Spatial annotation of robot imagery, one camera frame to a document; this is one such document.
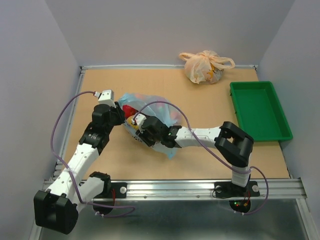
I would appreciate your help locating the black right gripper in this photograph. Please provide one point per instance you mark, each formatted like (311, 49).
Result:
(144, 136)

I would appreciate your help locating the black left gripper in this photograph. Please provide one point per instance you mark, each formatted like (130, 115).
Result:
(119, 113)

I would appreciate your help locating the yellow round fruit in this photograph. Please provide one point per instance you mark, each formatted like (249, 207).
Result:
(131, 123)

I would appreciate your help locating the blue printed plastic bag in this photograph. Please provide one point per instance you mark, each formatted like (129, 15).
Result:
(167, 114)

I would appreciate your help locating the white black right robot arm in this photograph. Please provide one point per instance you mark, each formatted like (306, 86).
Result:
(233, 143)

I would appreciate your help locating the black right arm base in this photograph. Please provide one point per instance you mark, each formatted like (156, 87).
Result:
(242, 195)

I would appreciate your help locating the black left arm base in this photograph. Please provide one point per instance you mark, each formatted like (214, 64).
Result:
(117, 190)

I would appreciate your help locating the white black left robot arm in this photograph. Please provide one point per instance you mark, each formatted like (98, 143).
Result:
(58, 207)

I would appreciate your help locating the red round fruit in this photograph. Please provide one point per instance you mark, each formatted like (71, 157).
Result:
(128, 111)

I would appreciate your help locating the orange knotted plastic bag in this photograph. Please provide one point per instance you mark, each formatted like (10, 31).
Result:
(205, 67)

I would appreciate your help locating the green plastic tray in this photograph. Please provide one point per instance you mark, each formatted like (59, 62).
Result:
(259, 111)

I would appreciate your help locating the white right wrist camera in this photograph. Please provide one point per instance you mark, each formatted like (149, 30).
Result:
(139, 119)

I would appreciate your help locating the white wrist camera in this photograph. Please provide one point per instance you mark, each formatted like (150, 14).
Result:
(105, 97)
(139, 119)

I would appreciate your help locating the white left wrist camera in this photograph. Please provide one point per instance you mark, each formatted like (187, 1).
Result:
(105, 97)

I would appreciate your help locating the aluminium frame rail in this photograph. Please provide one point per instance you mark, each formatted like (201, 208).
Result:
(184, 209)

